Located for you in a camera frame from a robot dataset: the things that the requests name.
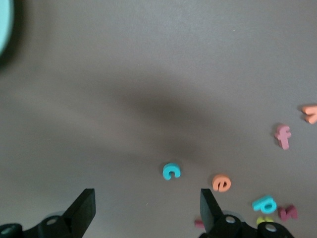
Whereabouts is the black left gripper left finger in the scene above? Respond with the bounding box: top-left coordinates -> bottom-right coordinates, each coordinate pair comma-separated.
37,188 -> 97,238

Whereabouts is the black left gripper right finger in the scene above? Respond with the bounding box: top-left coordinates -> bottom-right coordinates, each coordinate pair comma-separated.
199,188 -> 248,238

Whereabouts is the orange foam letter e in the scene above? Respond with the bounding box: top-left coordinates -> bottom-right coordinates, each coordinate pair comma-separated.
211,174 -> 232,193

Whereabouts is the teal foam letter c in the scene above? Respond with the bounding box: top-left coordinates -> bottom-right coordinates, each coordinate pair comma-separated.
162,163 -> 181,181

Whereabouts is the teal foam letter p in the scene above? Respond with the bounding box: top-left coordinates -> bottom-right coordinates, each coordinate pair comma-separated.
252,195 -> 277,215

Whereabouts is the yellow foam letter s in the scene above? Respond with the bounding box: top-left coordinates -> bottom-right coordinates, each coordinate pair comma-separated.
256,216 -> 275,225

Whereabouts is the dark red foam letter z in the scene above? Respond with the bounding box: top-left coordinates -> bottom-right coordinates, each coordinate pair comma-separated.
277,204 -> 299,221

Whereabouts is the pink foam letter f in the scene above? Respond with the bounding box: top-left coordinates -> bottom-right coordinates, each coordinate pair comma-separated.
274,124 -> 292,151

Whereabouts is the orange foam letter v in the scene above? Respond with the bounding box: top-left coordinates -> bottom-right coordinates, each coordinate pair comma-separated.
301,104 -> 317,124

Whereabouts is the brown table cover sheet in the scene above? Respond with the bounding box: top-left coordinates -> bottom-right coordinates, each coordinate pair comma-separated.
0,0 -> 317,238

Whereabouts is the pale green round plate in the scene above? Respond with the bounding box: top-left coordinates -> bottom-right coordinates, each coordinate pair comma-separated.
0,0 -> 15,59

